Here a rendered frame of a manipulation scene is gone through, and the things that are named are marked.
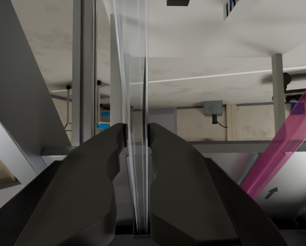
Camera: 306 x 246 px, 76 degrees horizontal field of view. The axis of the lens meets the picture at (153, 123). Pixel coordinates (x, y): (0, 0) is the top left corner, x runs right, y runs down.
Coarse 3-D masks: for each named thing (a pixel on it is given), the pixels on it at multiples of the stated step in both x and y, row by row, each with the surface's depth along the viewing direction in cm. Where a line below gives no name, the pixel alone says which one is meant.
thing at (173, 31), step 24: (192, 0) 50; (216, 0) 50; (264, 0) 50; (288, 0) 50; (168, 24) 60; (192, 24) 60; (216, 24) 61; (240, 24) 61; (264, 24) 61; (288, 24) 61; (168, 48) 77; (192, 48) 77; (216, 48) 78; (240, 48) 78; (264, 48) 78; (288, 48) 78
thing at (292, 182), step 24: (192, 144) 17; (216, 144) 17; (240, 144) 17; (264, 144) 17; (120, 168) 18; (240, 168) 18; (288, 168) 19; (120, 192) 21; (264, 192) 22; (288, 192) 22; (120, 216) 25; (288, 216) 27
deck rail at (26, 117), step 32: (0, 0) 12; (0, 32) 12; (0, 64) 12; (32, 64) 15; (0, 96) 12; (32, 96) 15; (0, 128) 12; (32, 128) 15; (64, 128) 21; (32, 160) 15
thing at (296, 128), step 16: (304, 96) 12; (304, 112) 12; (288, 128) 14; (304, 128) 13; (272, 144) 15; (288, 144) 14; (272, 160) 15; (256, 176) 18; (272, 176) 17; (256, 192) 19
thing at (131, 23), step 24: (120, 0) 8; (144, 0) 8; (120, 24) 8; (144, 24) 8; (120, 48) 9; (144, 48) 9; (120, 72) 10; (144, 72) 10; (144, 96) 11; (144, 120) 12; (144, 144) 14; (144, 168) 16; (144, 192) 18; (144, 216) 22
